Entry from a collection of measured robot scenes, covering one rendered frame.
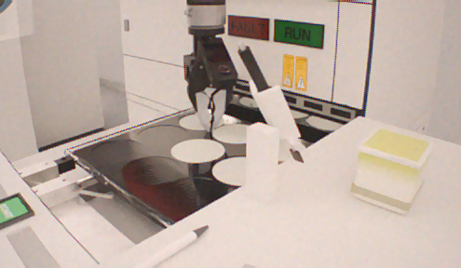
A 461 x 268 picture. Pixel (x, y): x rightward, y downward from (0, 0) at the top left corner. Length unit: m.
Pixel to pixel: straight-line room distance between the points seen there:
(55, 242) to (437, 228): 0.40
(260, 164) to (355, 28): 0.37
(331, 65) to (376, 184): 0.35
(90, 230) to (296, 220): 0.29
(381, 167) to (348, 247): 0.10
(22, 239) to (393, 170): 0.40
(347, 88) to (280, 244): 0.42
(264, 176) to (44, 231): 0.24
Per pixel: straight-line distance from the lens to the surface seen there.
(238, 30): 0.84
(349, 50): 0.70
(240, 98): 0.86
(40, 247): 0.41
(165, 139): 0.74
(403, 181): 0.41
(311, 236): 0.38
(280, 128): 0.40
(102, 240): 0.52
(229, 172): 0.61
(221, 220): 0.39
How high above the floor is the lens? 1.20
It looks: 23 degrees down
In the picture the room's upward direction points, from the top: straight up
